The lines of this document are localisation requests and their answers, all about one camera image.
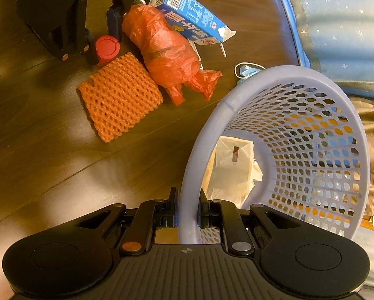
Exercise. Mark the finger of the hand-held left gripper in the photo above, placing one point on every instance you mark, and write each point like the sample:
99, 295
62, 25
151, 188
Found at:
115, 22
82, 15

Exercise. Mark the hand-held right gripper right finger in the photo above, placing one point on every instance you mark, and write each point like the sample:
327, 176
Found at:
202, 207

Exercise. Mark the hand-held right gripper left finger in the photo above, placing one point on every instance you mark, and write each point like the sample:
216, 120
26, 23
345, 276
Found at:
174, 207

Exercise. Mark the red plastic cap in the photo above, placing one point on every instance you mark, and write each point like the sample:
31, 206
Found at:
107, 48

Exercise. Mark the lavender plastic mesh basket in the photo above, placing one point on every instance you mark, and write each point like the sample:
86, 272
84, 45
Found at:
190, 168

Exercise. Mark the orange plastic bag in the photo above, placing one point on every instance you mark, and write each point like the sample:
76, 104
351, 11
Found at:
162, 43

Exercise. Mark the orange foam fruit net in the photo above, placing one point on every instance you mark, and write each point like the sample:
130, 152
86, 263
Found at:
119, 97

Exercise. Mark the blue drink carton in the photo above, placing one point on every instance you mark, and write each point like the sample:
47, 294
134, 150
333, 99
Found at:
190, 12

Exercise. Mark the blue face mask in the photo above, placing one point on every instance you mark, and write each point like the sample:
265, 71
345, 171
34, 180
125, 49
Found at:
246, 71

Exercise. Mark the white plastic bag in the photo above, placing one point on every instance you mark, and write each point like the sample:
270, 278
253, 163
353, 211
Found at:
230, 175

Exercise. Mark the white drinking straw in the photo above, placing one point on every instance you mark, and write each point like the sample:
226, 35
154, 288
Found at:
222, 49

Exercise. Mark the blue starry curtain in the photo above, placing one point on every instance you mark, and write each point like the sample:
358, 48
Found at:
340, 22

